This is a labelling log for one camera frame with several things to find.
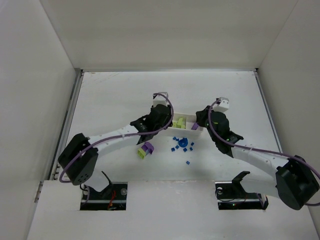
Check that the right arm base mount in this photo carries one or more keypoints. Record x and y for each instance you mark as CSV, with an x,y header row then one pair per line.
x,y
231,195

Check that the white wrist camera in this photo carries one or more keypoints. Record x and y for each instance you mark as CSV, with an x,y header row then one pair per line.
x,y
222,105
160,98

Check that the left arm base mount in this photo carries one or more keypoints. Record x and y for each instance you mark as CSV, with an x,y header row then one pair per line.
x,y
104,195

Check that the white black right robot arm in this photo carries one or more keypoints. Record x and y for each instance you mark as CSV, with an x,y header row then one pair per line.
x,y
294,180

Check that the purple round lego piece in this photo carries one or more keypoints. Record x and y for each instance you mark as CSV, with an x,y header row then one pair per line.
x,y
148,148

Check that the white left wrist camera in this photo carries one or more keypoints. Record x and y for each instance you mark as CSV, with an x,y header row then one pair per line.
x,y
160,98

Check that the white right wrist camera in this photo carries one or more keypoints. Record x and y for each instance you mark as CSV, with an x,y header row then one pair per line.
x,y
222,105

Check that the purple curved lego brick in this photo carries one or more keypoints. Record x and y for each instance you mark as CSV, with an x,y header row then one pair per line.
x,y
195,126

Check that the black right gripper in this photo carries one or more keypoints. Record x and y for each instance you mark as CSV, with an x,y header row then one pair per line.
x,y
200,117

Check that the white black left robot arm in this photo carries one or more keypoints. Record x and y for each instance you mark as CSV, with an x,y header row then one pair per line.
x,y
79,157

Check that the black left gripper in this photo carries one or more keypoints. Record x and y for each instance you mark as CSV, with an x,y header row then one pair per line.
x,y
169,115

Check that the white three-compartment tray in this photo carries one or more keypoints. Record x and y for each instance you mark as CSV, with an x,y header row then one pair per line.
x,y
184,133

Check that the large blue arch lego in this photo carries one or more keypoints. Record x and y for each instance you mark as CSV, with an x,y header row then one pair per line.
x,y
183,142

